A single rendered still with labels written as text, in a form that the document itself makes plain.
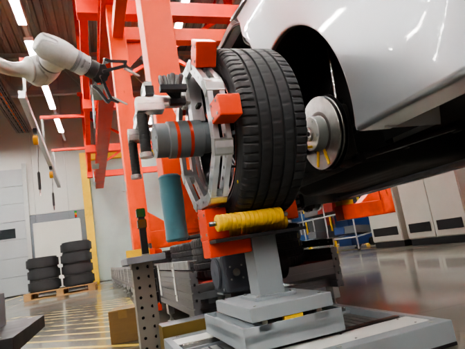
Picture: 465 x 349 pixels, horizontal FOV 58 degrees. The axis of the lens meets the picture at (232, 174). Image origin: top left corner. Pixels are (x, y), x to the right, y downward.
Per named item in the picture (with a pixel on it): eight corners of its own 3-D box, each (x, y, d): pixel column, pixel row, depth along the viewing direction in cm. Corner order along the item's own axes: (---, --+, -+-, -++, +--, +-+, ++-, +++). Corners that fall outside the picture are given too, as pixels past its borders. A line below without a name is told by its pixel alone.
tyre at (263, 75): (329, 95, 127) (251, 25, 176) (257, 97, 119) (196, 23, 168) (286, 248, 165) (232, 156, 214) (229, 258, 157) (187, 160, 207)
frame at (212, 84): (242, 194, 133) (216, 36, 142) (223, 197, 130) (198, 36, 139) (201, 215, 183) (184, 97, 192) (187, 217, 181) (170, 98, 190)
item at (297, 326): (346, 332, 142) (340, 303, 143) (247, 358, 130) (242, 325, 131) (284, 317, 188) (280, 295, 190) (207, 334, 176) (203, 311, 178)
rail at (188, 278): (210, 303, 207) (203, 258, 211) (192, 307, 204) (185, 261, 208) (149, 285, 436) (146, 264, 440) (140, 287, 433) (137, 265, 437)
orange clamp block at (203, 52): (216, 68, 149) (216, 41, 146) (194, 68, 146) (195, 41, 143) (210, 64, 155) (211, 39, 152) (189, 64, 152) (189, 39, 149)
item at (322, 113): (351, 163, 169) (338, 86, 172) (334, 164, 166) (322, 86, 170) (311, 174, 199) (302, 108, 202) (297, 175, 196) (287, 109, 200)
